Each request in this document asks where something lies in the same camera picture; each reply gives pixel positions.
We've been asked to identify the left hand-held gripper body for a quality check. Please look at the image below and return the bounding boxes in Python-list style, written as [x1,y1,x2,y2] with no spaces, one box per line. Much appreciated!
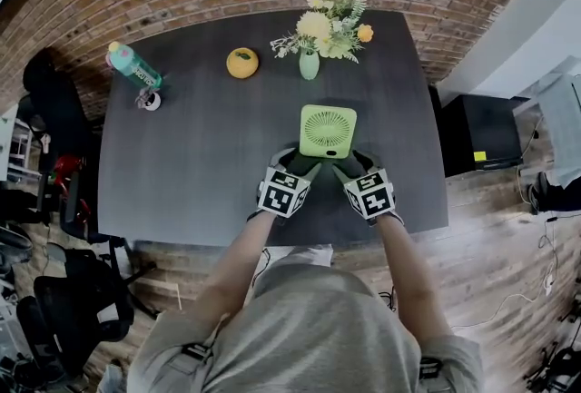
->
[246,153,315,222]

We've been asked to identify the person's left forearm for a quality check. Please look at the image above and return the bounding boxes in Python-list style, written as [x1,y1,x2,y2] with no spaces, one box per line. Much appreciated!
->
[192,213,278,329]

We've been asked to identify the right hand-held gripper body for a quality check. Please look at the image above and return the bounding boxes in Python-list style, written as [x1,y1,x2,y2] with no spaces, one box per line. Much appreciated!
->
[339,162,406,228]

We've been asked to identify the black cabinet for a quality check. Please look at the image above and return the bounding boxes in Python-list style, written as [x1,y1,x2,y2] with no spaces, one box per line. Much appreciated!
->
[428,84,531,178]

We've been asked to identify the tall black office chair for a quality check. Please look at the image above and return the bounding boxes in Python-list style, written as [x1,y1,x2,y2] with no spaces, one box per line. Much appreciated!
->
[22,48,158,288]

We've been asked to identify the black mesh office chair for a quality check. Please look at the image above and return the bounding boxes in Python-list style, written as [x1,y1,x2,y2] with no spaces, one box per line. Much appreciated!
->
[34,245,160,378]
[15,295,51,360]

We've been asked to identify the red bag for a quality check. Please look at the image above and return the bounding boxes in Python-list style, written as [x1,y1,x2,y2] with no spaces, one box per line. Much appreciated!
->
[49,153,92,220]

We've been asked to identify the orange fruit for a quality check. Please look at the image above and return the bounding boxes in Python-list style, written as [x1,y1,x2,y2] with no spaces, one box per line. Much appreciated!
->
[226,47,260,80]

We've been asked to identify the small green desk fan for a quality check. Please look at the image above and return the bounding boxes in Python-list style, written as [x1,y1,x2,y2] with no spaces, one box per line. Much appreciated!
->
[299,104,358,160]

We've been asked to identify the person's right forearm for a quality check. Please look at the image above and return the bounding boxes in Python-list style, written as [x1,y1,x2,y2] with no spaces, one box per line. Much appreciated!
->
[376,216,455,347]

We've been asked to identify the teal water bottle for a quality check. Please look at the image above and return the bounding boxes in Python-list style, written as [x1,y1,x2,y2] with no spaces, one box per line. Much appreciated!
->
[105,41,163,89]

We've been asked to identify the yellow flower bouquet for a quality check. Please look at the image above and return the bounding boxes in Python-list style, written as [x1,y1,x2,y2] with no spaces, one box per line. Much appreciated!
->
[270,0,375,64]

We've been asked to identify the person's grey shirt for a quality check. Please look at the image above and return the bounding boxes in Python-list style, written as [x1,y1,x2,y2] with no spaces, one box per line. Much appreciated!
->
[126,263,485,393]

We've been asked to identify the white charger cable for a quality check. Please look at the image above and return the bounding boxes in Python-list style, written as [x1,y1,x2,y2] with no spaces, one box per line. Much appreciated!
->
[451,272,557,329]

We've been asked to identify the person's grey trousers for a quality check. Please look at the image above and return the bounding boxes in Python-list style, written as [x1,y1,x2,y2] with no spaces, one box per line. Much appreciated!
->
[261,244,335,270]

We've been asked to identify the pale green vase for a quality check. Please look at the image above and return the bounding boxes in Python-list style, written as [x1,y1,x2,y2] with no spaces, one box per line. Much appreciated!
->
[299,48,320,81]

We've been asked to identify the small potted plant white pot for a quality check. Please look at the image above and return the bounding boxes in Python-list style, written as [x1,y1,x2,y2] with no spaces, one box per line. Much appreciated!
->
[134,86,162,113]

